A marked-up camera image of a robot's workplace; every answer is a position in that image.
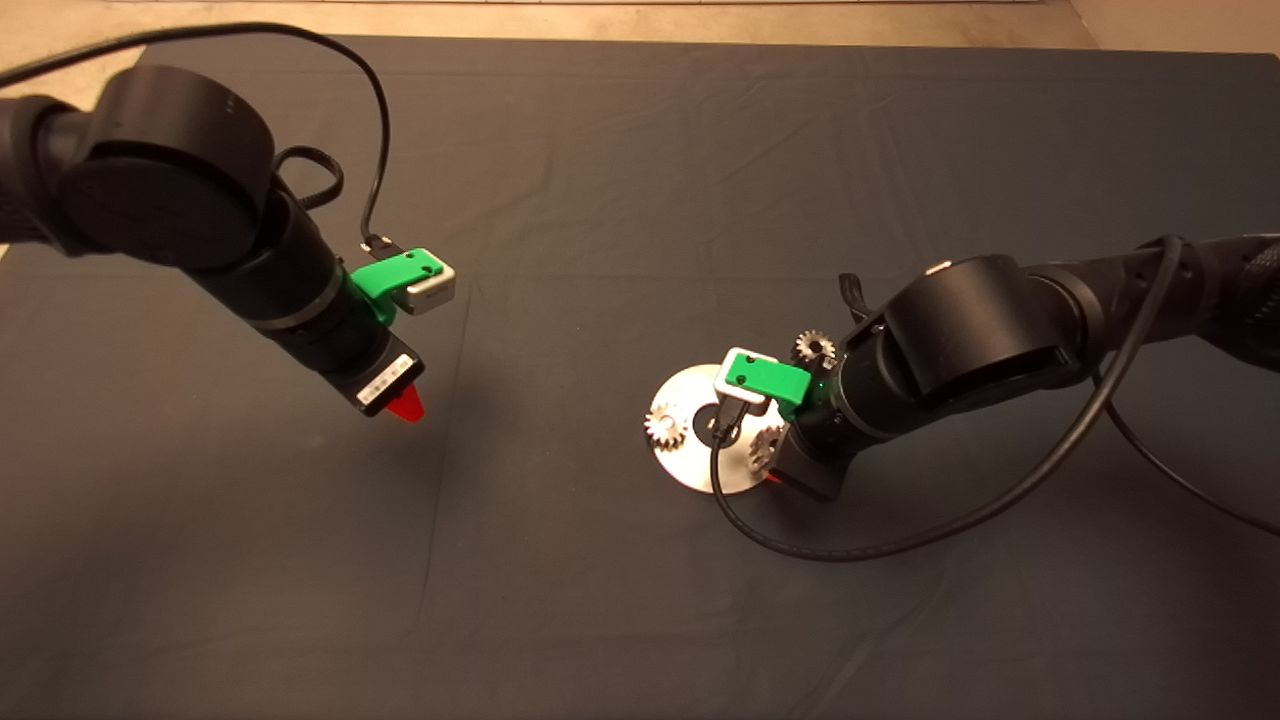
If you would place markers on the green left camera mount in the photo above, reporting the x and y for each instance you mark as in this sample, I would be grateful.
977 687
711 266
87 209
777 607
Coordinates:
390 275

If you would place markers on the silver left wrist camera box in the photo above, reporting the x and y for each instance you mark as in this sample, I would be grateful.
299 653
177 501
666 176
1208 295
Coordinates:
432 293

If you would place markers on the bright steel planetary gear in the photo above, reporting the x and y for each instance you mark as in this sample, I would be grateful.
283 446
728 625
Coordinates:
665 428

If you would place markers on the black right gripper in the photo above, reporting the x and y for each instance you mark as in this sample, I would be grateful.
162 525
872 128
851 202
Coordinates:
815 470

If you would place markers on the dark steel planetary gear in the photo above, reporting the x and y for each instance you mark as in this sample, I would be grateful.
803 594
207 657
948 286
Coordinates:
805 345
765 447

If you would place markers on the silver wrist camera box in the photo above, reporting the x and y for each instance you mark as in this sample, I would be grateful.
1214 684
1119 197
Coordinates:
722 380
432 293

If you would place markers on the dark grey table cloth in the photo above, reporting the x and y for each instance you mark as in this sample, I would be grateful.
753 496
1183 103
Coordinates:
640 620

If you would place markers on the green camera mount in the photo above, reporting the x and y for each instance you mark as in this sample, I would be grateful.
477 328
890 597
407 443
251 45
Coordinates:
765 378
390 275

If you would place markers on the round metal carrier plate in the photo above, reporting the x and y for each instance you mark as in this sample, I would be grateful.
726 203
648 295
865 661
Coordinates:
690 385

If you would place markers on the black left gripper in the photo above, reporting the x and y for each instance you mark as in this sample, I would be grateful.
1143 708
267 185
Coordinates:
385 375

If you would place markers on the green right camera mount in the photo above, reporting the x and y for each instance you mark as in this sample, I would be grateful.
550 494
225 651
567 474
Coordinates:
765 378

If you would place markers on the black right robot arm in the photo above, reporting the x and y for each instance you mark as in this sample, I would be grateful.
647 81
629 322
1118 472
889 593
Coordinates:
980 330

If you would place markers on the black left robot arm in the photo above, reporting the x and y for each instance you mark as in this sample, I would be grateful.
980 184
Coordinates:
170 180

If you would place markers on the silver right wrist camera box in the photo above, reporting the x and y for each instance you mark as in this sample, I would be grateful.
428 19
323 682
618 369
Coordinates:
722 380

